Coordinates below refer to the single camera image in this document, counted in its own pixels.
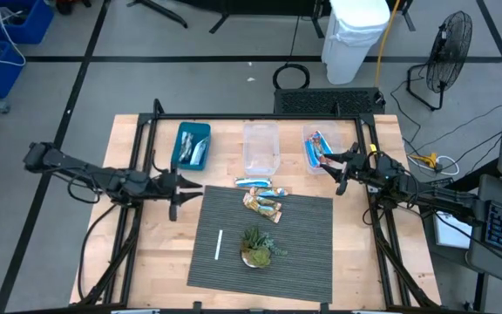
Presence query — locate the brown green granola bar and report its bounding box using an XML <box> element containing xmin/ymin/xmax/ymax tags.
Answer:
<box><xmin>241</xmin><ymin>192</ymin><xmax>283</xmax><ymax>213</ymax></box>
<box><xmin>249</xmin><ymin>203</ymin><xmax>284</xmax><ymax>225</ymax></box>

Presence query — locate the white paper booklet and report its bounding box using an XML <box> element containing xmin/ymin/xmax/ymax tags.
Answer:
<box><xmin>432</xmin><ymin>210</ymin><xmax>474</xmax><ymax>250</ymax></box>

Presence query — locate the yellow hanging cable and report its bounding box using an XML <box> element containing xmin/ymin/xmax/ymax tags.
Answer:
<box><xmin>373</xmin><ymin>0</ymin><xmax>404</xmax><ymax>88</ymax></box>

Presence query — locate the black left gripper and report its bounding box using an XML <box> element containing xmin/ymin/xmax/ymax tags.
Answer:
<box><xmin>148</xmin><ymin>167</ymin><xmax>204</xmax><ymax>222</ymax></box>

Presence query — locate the blue white granola bar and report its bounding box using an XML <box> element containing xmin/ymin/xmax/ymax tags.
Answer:
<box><xmin>234</xmin><ymin>176</ymin><xmax>274</xmax><ymax>189</ymax></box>

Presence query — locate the black perforated computer case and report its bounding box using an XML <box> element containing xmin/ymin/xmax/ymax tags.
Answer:
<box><xmin>273</xmin><ymin>86</ymin><xmax>387</xmax><ymax>117</ymax></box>

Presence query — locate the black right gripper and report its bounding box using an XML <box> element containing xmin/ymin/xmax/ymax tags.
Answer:
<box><xmin>320</xmin><ymin>141</ymin><xmax>387</xmax><ymax>196</ymax></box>

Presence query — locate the grey woven placemat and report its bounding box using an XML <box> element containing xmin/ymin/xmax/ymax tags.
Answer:
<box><xmin>187</xmin><ymin>185</ymin><xmax>335</xmax><ymax>304</ymax></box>

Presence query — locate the black metal table frame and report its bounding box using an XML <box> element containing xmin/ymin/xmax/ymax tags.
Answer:
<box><xmin>70</xmin><ymin>98</ymin><xmax>443</xmax><ymax>310</ymax></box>

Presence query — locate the blue red granola bar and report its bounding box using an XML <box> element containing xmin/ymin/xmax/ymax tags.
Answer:
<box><xmin>318</xmin><ymin>133</ymin><xmax>335</xmax><ymax>160</ymax></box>
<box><xmin>309</xmin><ymin>130</ymin><xmax>327</xmax><ymax>165</ymax></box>
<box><xmin>304</xmin><ymin>135</ymin><xmax>322</xmax><ymax>169</ymax></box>

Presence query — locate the teal plastic bin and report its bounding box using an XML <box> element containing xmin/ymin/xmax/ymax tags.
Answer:
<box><xmin>170</xmin><ymin>121</ymin><xmax>213</xmax><ymax>172</ymax></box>

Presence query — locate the succulent plant in black pot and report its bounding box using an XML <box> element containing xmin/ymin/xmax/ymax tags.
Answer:
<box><xmin>238</xmin><ymin>225</ymin><xmax>289</xmax><ymax>270</ymax></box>

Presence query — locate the white paper strip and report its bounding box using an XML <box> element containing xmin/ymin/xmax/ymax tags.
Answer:
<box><xmin>214</xmin><ymin>229</ymin><xmax>225</xmax><ymax>262</ymax></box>

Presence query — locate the white trash bin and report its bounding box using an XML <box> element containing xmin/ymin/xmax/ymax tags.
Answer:
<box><xmin>320</xmin><ymin>0</ymin><xmax>391</xmax><ymax>86</ymax></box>

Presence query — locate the clear plastic bin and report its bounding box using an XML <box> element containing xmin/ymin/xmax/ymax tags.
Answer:
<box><xmin>242</xmin><ymin>122</ymin><xmax>282</xmax><ymax>176</ymax></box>
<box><xmin>301</xmin><ymin>120</ymin><xmax>347</xmax><ymax>175</ymax></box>

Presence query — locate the purple white granola bar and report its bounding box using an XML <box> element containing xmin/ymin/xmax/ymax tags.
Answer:
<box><xmin>188</xmin><ymin>135</ymin><xmax>211</xmax><ymax>167</ymax></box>
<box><xmin>177</xmin><ymin>131</ymin><xmax>194</xmax><ymax>164</ymax></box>

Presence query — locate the black floor fan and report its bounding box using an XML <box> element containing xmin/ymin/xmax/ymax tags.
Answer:
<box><xmin>406</xmin><ymin>10</ymin><xmax>474</xmax><ymax>113</ymax></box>

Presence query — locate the black coiled cable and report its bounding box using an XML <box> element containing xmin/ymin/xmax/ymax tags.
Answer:
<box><xmin>272</xmin><ymin>63</ymin><xmax>311</xmax><ymax>91</ymax></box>

